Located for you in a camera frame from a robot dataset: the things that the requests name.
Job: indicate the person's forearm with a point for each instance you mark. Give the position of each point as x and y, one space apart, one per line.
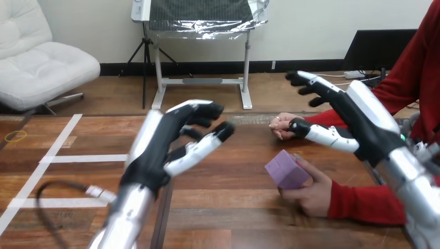
330 118
364 204

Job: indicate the purple block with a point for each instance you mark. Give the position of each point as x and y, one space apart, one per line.
287 170

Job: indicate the dark screen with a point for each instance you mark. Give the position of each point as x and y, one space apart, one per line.
378 50

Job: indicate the white cushioned chair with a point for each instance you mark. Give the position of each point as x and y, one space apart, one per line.
37 58

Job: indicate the white desk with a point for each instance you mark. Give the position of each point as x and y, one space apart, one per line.
202 80

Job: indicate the black tripod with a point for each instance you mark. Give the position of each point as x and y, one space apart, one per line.
146 58

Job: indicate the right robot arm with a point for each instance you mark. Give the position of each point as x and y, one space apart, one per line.
412 192

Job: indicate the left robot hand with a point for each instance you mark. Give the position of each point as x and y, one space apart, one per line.
154 144

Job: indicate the white power strip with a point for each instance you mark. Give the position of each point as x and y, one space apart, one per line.
354 74

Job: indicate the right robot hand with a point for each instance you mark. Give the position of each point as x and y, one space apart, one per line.
357 113

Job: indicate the person's hand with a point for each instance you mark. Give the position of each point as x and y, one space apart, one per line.
311 190
280 125

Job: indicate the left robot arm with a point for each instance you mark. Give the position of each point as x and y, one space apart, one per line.
123 216

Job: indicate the person's body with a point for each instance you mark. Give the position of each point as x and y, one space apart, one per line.
412 72

